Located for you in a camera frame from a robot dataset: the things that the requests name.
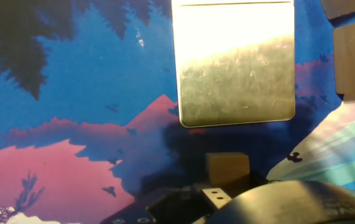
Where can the silver digital scale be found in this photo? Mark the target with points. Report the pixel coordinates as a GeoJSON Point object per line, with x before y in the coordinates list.
{"type": "Point", "coordinates": [236, 77]}

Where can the small wooden cube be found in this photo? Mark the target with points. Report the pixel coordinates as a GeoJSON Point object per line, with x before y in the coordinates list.
{"type": "Point", "coordinates": [227, 169]}

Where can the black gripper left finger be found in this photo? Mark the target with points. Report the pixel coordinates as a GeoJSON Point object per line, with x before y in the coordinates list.
{"type": "Point", "coordinates": [216, 196]}

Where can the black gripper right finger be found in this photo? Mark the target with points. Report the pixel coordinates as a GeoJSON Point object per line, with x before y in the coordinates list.
{"type": "Point", "coordinates": [258, 180]}

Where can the landscape print table mat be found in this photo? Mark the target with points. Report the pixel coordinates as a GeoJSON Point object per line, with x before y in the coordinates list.
{"type": "Point", "coordinates": [71, 109]}

